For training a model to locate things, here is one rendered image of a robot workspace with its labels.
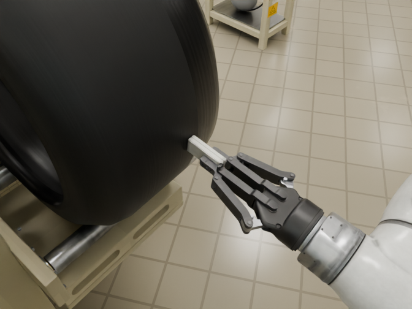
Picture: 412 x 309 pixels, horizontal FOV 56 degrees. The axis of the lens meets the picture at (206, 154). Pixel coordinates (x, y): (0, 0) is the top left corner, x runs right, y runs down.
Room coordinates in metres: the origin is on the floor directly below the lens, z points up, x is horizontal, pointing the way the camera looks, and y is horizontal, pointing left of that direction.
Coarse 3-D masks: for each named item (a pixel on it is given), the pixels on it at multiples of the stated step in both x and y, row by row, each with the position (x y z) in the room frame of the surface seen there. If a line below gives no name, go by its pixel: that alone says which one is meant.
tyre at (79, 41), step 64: (0, 0) 0.42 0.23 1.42; (64, 0) 0.43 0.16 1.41; (128, 0) 0.48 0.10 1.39; (192, 0) 0.55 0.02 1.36; (0, 64) 0.39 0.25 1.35; (64, 64) 0.38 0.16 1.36; (128, 64) 0.42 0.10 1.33; (192, 64) 0.48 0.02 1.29; (0, 128) 0.66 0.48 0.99; (64, 128) 0.35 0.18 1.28; (128, 128) 0.37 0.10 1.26; (192, 128) 0.45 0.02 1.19; (64, 192) 0.37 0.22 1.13; (128, 192) 0.35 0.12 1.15
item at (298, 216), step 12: (264, 192) 0.36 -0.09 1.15; (288, 192) 0.36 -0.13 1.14; (288, 204) 0.34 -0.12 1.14; (300, 204) 0.32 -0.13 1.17; (312, 204) 0.33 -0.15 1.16; (264, 216) 0.31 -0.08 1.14; (276, 216) 0.32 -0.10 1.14; (288, 216) 0.31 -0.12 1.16; (300, 216) 0.30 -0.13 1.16; (312, 216) 0.30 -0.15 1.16; (264, 228) 0.31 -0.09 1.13; (276, 228) 0.30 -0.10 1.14; (288, 228) 0.29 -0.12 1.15; (300, 228) 0.29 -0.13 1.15; (312, 228) 0.29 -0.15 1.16; (288, 240) 0.28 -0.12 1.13; (300, 240) 0.28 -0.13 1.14
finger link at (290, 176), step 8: (240, 152) 0.43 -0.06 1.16; (248, 160) 0.41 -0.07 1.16; (256, 160) 0.41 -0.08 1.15; (248, 168) 0.41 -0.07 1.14; (256, 168) 0.40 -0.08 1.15; (264, 168) 0.40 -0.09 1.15; (272, 168) 0.40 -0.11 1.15; (264, 176) 0.40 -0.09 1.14; (272, 176) 0.39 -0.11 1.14; (280, 176) 0.39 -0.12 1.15; (288, 176) 0.39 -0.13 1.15
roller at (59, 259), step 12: (84, 228) 0.43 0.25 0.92; (96, 228) 0.44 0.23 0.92; (108, 228) 0.45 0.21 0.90; (72, 240) 0.40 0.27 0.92; (84, 240) 0.41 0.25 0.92; (96, 240) 0.42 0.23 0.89; (60, 252) 0.38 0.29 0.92; (72, 252) 0.38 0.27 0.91; (48, 264) 0.35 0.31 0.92; (60, 264) 0.36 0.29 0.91
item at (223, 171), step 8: (216, 168) 0.39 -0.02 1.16; (224, 168) 0.39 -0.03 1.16; (224, 176) 0.38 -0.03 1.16; (232, 176) 0.38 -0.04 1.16; (232, 184) 0.37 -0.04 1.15; (240, 184) 0.37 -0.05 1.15; (240, 192) 0.36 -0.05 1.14; (248, 192) 0.35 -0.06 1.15; (256, 192) 0.35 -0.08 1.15; (248, 200) 0.35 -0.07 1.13; (264, 200) 0.34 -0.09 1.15; (272, 200) 0.34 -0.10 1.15; (272, 208) 0.32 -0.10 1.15
